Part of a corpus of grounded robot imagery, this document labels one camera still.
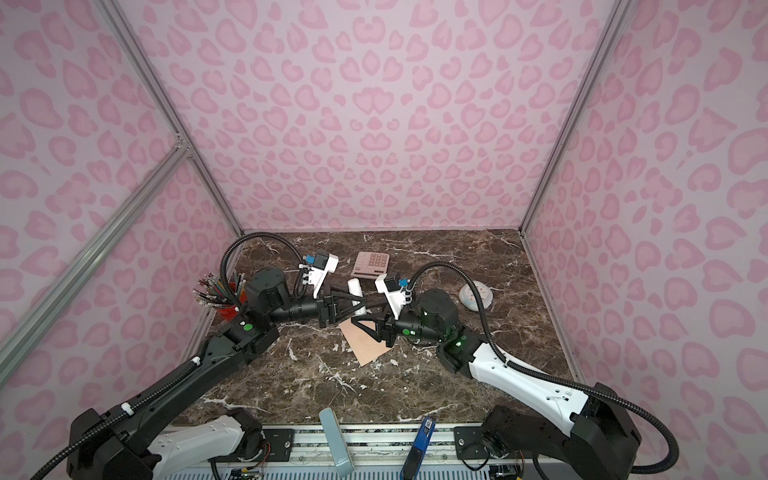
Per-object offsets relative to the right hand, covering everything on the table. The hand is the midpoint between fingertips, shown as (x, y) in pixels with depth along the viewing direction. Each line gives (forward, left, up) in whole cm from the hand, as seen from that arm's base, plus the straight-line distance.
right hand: (359, 316), depth 65 cm
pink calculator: (+34, +2, -26) cm, 43 cm away
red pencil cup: (+10, +41, -17) cm, 45 cm away
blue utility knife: (-24, -12, -26) cm, 37 cm away
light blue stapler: (-22, +6, -27) cm, 35 cm away
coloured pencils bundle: (+13, +44, -12) cm, 48 cm away
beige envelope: (+5, +2, -27) cm, 27 cm away
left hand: (+2, -2, +4) cm, 5 cm away
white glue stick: (+4, +1, +6) cm, 7 cm away
